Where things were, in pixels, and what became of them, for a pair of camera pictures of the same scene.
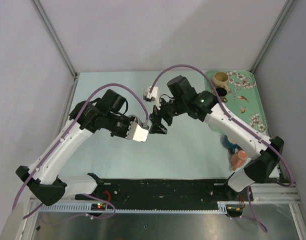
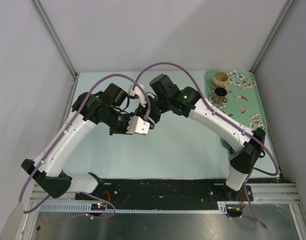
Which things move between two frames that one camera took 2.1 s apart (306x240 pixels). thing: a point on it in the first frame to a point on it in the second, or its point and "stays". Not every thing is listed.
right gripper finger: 155,111 to 141,111
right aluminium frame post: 288,6 stays
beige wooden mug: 220,79 stays
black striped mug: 221,93 stays
